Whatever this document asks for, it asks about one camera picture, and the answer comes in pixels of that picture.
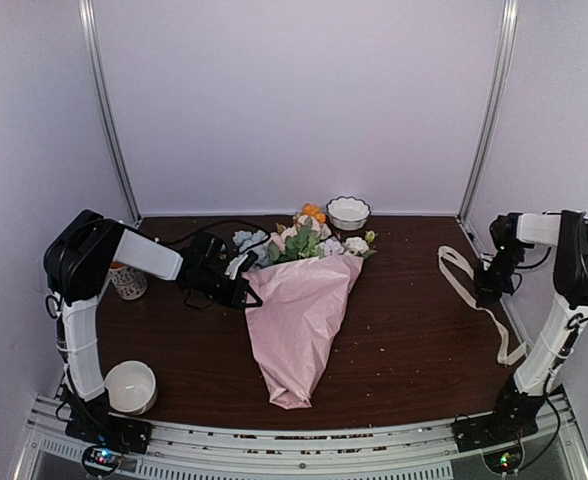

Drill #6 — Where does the aluminium right corner post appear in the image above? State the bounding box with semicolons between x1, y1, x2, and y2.
458;0;519;224

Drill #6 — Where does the aluminium corner post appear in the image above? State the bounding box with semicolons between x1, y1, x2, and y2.
458;0;519;224
78;0;142;224

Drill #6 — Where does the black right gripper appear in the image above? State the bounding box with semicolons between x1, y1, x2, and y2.
473;244;525;306

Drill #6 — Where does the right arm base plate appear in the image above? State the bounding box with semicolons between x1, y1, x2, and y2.
451;407;538;453

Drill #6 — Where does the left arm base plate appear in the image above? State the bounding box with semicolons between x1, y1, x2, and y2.
65;411;152;454

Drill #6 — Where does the white scalloped bowl black rim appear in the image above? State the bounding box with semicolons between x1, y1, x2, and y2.
326;196;371;231

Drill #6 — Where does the orange flower stem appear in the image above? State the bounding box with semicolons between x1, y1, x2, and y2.
302;203;326;224

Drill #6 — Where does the purple tissue paper sheet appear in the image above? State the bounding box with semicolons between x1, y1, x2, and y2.
245;254;364;410

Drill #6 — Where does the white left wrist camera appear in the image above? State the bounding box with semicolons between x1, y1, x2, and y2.
225;250;258;280

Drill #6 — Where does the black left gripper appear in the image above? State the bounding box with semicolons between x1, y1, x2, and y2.
192;266;262;309

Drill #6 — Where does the right round circuit board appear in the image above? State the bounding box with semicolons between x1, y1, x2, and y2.
483;447;524;475

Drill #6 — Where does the patterned mug yellow inside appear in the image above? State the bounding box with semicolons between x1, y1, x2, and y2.
109;262;148;301

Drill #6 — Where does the aluminium front rail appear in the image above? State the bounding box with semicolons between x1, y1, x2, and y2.
11;394;588;479

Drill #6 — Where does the round circuit board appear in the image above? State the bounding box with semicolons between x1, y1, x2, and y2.
483;447;524;475
81;445;122;477

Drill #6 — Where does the aluminium left corner post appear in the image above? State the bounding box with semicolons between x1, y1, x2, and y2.
78;0;142;224

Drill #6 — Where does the pink flower bunch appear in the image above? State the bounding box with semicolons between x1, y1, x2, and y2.
267;214;331;265

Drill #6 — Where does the left round circuit board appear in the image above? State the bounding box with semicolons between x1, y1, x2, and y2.
81;445;122;477

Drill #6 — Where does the white purple flower bunch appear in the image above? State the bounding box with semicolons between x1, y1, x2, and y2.
318;230;378;259

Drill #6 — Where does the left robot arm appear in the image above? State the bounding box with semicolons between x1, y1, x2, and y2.
43;210;263;444

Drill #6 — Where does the cream ribbon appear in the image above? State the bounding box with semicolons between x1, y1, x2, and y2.
437;245;527;367

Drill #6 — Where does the plain white round bowl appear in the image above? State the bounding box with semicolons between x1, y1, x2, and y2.
105;360;158;416

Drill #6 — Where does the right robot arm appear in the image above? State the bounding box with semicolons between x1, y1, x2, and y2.
474;210;588;442

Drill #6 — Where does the blue flower bunch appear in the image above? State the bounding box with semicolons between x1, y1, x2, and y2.
232;230;268;262

